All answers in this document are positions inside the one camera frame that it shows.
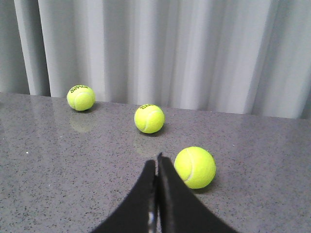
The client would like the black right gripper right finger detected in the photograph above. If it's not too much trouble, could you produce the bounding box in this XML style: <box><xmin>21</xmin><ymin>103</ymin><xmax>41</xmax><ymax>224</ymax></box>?
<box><xmin>157</xmin><ymin>153</ymin><xmax>236</xmax><ymax>233</ymax></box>

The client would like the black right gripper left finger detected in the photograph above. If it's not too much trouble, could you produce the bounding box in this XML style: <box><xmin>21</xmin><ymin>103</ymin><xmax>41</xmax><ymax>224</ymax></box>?
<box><xmin>93</xmin><ymin>160</ymin><xmax>156</xmax><ymax>233</ymax></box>

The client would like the yellow far right tennis ball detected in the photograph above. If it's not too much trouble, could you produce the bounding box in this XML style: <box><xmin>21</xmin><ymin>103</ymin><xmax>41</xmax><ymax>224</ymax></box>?
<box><xmin>174</xmin><ymin>147</ymin><xmax>216</xmax><ymax>189</ymax></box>

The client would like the yellow tennis ball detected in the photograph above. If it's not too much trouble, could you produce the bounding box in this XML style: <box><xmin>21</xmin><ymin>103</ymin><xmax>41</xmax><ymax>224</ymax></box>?
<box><xmin>67</xmin><ymin>84</ymin><xmax>95</xmax><ymax>111</ymax></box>
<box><xmin>174</xmin><ymin>147</ymin><xmax>216</xmax><ymax>189</ymax></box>
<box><xmin>134</xmin><ymin>104</ymin><xmax>165</xmax><ymax>134</ymax></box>

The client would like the yellow right back tennis ball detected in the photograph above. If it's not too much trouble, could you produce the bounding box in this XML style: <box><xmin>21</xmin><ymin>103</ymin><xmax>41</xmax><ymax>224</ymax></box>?
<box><xmin>134</xmin><ymin>104</ymin><xmax>165</xmax><ymax>134</ymax></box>

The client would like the yellow middle back tennis ball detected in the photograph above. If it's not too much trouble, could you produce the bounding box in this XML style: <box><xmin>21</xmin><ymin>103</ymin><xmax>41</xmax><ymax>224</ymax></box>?
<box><xmin>67</xmin><ymin>84</ymin><xmax>95</xmax><ymax>111</ymax></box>

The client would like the white pleated curtain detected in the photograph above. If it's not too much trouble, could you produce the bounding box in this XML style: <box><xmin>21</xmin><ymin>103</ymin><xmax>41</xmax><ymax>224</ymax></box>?
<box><xmin>0</xmin><ymin>0</ymin><xmax>311</xmax><ymax>119</ymax></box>

